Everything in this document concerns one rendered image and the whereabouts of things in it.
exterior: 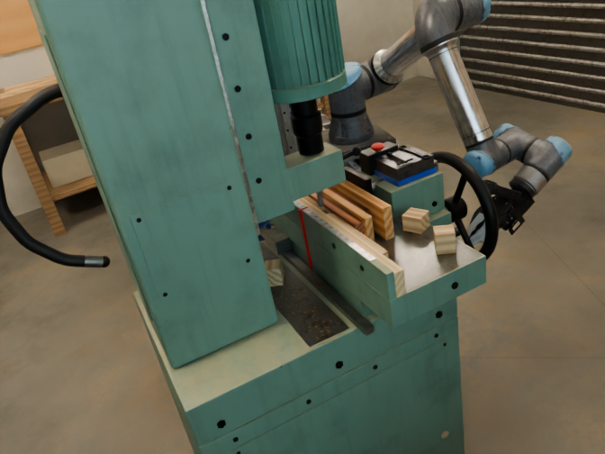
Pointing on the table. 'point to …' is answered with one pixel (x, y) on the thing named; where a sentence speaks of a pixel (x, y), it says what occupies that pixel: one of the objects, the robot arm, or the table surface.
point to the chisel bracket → (315, 171)
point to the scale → (336, 231)
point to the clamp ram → (361, 180)
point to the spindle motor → (301, 48)
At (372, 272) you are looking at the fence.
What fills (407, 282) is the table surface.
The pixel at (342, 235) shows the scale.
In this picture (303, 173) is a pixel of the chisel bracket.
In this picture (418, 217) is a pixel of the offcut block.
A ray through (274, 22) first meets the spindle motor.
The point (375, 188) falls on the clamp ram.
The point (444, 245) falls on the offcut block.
